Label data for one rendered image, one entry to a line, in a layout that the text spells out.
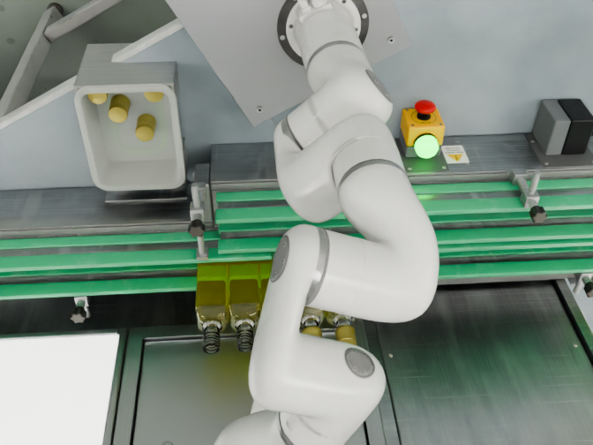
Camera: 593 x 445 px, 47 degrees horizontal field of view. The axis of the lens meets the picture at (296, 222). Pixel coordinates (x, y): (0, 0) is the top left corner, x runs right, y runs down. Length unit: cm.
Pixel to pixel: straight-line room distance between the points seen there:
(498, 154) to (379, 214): 68
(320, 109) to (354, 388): 39
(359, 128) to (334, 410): 33
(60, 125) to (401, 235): 83
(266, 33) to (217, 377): 63
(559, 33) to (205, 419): 95
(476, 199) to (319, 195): 51
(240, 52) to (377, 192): 53
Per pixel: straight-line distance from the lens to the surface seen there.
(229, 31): 119
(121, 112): 128
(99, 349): 139
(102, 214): 139
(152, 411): 129
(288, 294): 69
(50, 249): 137
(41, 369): 139
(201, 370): 133
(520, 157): 140
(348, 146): 82
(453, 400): 136
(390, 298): 72
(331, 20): 110
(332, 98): 93
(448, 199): 129
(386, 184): 75
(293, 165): 87
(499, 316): 151
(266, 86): 124
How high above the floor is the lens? 189
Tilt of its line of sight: 49 degrees down
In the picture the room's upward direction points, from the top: 174 degrees clockwise
